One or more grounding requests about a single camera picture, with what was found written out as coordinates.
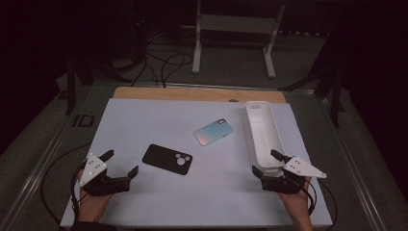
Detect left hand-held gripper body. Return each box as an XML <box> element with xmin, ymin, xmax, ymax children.
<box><xmin>79</xmin><ymin>153</ymin><xmax>131</xmax><ymax>197</ymax></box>

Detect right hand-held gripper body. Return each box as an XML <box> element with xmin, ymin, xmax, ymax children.
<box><xmin>261</xmin><ymin>156</ymin><xmax>327</xmax><ymax>195</ymax></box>

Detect white plastic tray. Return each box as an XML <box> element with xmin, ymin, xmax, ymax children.
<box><xmin>244</xmin><ymin>100</ymin><xmax>287</xmax><ymax>171</ymax></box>

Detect black phone case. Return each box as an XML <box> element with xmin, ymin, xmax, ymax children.
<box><xmin>141</xmin><ymin>143</ymin><xmax>193</xmax><ymax>176</ymax></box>

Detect iridescent phone case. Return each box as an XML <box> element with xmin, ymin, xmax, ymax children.
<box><xmin>192</xmin><ymin>117</ymin><xmax>234</xmax><ymax>147</ymax></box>

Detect person's left hand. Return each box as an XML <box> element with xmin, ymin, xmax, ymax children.
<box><xmin>76</xmin><ymin>169</ymin><xmax>114</xmax><ymax>223</ymax></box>

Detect person's right hand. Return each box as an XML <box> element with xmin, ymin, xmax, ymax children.
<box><xmin>278</xmin><ymin>177</ymin><xmax>315</xmax><ymax>225</ymax></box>

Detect black rectangular floor plate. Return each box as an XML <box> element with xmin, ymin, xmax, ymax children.
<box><xmin>72</xmin><ymin>114</ymin><xmax>95</xmax><ymax>128</ymax></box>

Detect white table mat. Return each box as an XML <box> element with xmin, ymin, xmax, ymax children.
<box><xmin>60</xmin><ymin>97</ymin><xmax>333</xmax><ymax>228</ymax></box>

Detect black stand legs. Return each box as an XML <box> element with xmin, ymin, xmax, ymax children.
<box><xmin>278</xmin><ymin>66</ymin><xmax>346</xmax><ymax>128</ymax></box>
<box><xmin>64</xmin><ymin>56</ymin><xmax>133</xmax><ymax>116</ymax></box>

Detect white metal stand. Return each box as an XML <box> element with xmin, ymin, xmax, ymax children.
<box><xmin>191</xmin><ymin>0</ymin><xmax>287</xmax><ymax>80</ymax></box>

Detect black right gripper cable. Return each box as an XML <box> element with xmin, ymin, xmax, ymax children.
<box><xmin>299</xmin><ymin>177</ymin><xmax>339</xmax><ymax>227</ymax></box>

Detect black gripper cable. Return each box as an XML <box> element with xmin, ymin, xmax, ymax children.
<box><xmin>40</xmin><ymin>142</ymin><xmax>94</xmax><ymax>227</ymax></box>
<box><xmin>299</xmin><ymin>177</ymin><xmax>339</xmax><ymax>227</ymax></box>

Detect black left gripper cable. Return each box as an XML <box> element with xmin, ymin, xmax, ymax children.
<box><xmin>40</xmin><ymin>142</ymin><xmax>94</xmax><ymax>227</ymax></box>

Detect black floor cables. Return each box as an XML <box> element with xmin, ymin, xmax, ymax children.
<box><xmin>129</xmin><ymin>32</ymin><xmax>194</xmax><ymax>89</ymax></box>

